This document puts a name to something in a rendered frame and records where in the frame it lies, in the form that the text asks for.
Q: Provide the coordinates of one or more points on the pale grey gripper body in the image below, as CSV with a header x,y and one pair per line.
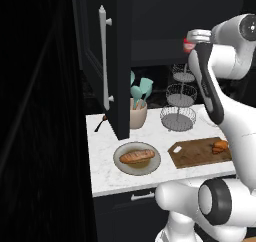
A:
x,y
199,36

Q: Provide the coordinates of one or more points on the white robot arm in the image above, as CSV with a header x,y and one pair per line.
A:
x,y
246,129

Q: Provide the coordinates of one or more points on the red jam jar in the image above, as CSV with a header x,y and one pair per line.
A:
x,y
188,47

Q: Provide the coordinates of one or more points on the black upper cabinet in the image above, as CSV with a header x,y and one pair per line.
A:
x,y
186,12

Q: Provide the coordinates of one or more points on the black cabinet door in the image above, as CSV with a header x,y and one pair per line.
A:
x,y
121,52

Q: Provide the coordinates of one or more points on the orange-brown croissant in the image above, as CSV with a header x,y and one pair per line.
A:
x,y
220,146

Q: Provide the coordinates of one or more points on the brown wooden cutting board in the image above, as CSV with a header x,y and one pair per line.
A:
x,y
195,152

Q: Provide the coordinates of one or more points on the black tall cabinet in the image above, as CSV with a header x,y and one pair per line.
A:
x,y
43,119

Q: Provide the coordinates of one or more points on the teal spatula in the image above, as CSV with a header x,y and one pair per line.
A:
x,y
136,93
146,85
132,78

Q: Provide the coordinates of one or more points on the beige utensil pot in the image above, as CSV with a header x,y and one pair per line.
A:
x,y
137,118

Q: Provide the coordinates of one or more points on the brown baguette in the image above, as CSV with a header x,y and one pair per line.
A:
x,y
137,156

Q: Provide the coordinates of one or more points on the grey round plate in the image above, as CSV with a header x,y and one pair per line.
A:
x,y
133,168

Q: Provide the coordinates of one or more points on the black drawer front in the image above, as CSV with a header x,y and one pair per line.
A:
x,y
120,216

